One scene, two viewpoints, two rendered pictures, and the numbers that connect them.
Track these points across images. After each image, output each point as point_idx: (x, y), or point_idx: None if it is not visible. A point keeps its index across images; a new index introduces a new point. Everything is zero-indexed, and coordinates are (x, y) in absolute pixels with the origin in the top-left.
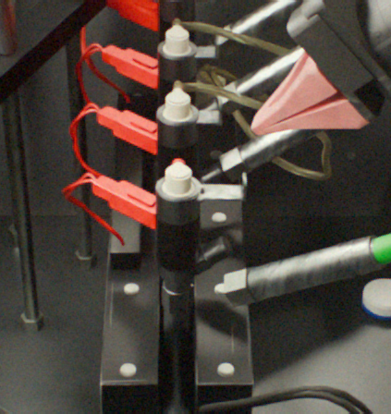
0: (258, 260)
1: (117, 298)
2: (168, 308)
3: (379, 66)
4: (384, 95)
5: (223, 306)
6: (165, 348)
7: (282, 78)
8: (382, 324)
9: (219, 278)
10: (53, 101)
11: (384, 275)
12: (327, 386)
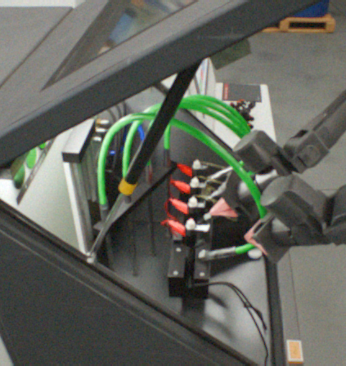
0: (219, 238)
1: (174, 252)
2: (187, 256)
3: (240, 203)
4: (242, 209)
5: None
6: (186, 267)
7: None
8: (253, 261)
9: (203, 247)
10: (162, 190)
11: None
12: (226, 282)
